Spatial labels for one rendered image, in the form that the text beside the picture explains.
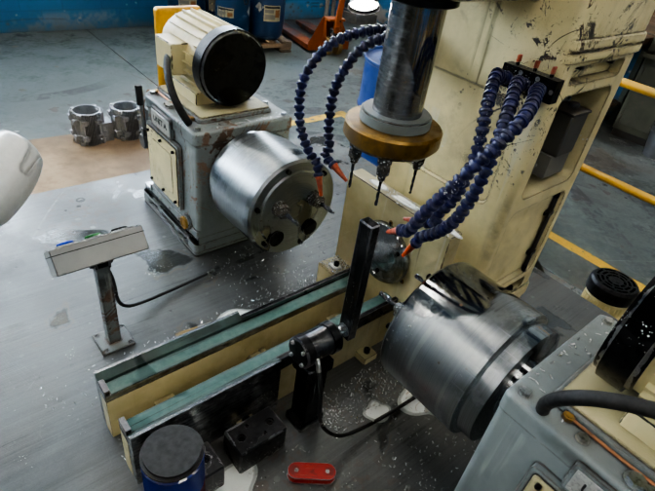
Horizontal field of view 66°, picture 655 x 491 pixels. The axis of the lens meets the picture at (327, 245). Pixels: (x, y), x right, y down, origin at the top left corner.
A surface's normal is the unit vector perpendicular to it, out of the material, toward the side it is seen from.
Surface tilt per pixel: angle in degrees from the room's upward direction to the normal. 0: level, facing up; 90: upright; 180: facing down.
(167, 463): 0
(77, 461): 0
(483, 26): 90
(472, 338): 35
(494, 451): 89
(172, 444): 0
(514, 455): 89
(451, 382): 73
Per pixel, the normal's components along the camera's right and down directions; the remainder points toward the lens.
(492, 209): -0.77, 0.29
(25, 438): 0.13, -0.80
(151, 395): 0.63, 0.52
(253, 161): -0.30, -0.52
